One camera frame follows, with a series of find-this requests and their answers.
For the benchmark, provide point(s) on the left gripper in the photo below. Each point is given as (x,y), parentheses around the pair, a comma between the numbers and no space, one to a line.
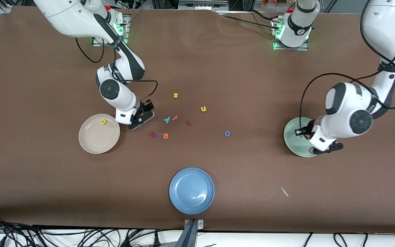
(306,131)

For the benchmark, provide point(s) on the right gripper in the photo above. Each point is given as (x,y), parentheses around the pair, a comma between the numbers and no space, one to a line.
(145,107)

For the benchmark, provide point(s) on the teal foam letter y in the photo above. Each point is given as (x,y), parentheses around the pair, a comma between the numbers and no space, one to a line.
(166,119)

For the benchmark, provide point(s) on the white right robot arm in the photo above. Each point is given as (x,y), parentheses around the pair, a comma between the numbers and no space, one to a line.
(110,90)

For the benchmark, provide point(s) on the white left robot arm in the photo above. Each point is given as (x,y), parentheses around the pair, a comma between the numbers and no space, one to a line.
(355,120)

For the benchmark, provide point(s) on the light green plate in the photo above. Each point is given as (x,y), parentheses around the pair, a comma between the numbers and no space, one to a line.
(295,144)

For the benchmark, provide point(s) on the beige plate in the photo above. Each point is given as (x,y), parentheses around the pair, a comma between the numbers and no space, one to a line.
(99,137)

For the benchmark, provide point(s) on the white paper scrap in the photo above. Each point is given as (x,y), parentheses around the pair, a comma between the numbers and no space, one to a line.
(284,191)

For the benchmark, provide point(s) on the blue plate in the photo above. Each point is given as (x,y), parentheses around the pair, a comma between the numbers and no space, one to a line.
(191,191)

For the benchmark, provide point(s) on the grey equipment box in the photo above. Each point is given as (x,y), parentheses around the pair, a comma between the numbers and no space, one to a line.
(202,5)

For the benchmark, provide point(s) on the brown table cover sheet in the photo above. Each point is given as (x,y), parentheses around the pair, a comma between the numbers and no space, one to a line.
(46,188)

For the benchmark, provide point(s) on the orange flower decoration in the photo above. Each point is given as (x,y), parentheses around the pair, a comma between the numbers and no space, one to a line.
(273,2)

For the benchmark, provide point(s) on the black power plug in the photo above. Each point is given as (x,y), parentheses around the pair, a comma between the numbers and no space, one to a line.
(156,242)

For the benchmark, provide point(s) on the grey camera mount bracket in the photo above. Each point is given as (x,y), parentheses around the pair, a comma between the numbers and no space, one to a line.
(190,236)

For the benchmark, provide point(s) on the aluminium frame corner bracket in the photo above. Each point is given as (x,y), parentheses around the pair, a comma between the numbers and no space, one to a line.
(4,8)

